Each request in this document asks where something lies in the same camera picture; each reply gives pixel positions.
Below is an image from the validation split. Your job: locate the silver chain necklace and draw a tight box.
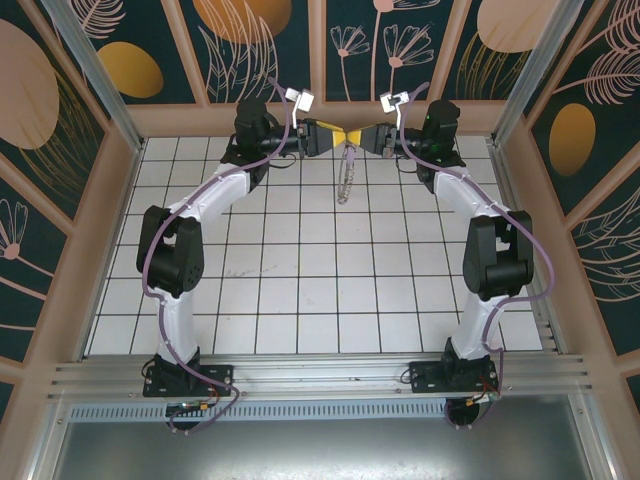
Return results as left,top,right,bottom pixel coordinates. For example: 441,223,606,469
337,142,358,207

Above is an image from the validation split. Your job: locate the grey metal sheet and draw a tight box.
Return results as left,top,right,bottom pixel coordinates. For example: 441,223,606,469
29,419,617,480

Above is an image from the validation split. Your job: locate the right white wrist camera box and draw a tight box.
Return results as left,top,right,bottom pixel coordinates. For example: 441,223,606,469
379,91,412,129

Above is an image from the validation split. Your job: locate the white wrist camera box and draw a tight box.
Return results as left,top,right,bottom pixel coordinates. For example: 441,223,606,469
284,87,317,133
379,91,412,129

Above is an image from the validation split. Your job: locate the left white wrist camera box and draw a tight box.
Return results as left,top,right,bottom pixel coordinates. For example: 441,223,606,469
284,87,317,133

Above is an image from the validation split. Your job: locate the aluminium side rail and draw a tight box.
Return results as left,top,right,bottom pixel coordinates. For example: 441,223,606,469
486,137,569,356

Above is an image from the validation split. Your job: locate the aluminium corner post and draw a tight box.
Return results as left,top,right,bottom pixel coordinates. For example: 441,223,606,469
489,0,600,147
41,0,147,154

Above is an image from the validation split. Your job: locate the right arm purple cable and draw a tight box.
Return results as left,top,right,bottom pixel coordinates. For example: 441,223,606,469
396,81,557,392

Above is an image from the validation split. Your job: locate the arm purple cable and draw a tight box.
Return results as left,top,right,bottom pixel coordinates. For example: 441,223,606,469
396,81,557,392
140,76,245,435

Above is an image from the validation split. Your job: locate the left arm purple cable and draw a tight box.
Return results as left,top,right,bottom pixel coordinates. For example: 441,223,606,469
140,76,245,435

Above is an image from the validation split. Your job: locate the aluminium mounting rail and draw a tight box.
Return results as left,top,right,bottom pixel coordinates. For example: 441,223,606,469
47,352,596,402

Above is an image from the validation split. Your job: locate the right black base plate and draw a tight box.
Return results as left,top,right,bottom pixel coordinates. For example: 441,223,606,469
408,358,502,397

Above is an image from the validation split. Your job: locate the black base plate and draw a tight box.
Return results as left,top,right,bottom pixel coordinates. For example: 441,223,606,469
408,358,502,397
143,363,235,399

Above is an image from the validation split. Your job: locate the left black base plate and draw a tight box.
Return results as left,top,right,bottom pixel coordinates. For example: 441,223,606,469
143,363,235,399

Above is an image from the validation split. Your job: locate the small electronics board with wires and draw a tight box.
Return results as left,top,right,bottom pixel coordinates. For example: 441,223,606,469
166,400,212,418
464,390,503,408

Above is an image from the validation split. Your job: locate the slotted grey cable duct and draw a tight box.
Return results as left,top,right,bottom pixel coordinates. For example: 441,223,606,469
67,403,582,422

